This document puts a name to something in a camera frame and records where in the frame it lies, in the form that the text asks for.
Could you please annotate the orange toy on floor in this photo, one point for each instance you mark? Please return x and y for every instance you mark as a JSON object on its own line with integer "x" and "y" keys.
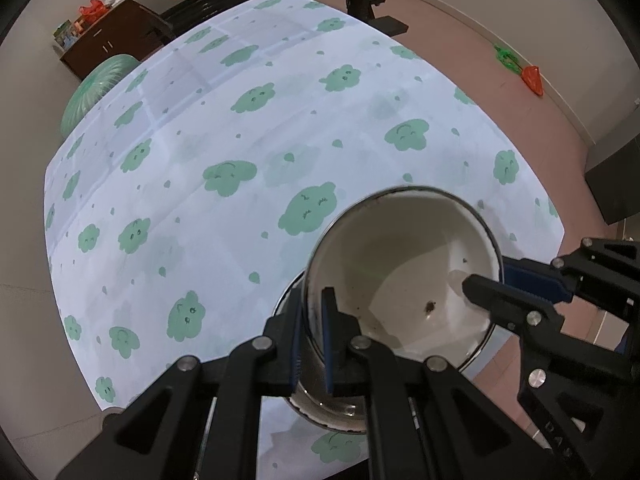
{"x": 531, "y": 76}

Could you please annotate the orange plastic bag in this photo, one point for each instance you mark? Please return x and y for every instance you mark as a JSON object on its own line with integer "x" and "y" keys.
{"x": 92, "y": 12}

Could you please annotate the cloud pattern tablecloth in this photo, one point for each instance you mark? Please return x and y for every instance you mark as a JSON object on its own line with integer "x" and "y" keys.
{"x": 189, "y": 197}

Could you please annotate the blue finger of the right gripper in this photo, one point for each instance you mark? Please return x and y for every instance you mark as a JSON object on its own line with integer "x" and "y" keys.
{"x": 510, "y": 307}
{"x": 536, "y": 278}

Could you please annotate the small white enamel bowl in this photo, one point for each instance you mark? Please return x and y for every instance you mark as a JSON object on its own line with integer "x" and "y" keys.
{"x": 396, "y": 262}

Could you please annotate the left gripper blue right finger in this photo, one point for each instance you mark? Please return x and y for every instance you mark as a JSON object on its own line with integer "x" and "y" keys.
{"x": 357, "y": 365}

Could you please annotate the green toy on floor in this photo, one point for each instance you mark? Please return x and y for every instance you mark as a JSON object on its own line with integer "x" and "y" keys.
{"x": 508, "y": 59}

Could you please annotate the dark wooden sideboard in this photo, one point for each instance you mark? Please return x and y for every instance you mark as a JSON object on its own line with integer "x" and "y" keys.
{"x": 130, "y": 28}

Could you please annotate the green plastic stool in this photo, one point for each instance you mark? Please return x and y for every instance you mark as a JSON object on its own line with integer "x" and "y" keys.
{"x": 94, "y": 87}

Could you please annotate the large white enamel bowl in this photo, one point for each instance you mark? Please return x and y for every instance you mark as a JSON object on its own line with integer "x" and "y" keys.
{"x": 311, "y": 399}

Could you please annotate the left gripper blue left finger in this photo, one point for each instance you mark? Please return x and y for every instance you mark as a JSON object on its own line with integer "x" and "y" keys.
{"x": 218, "y": 432}

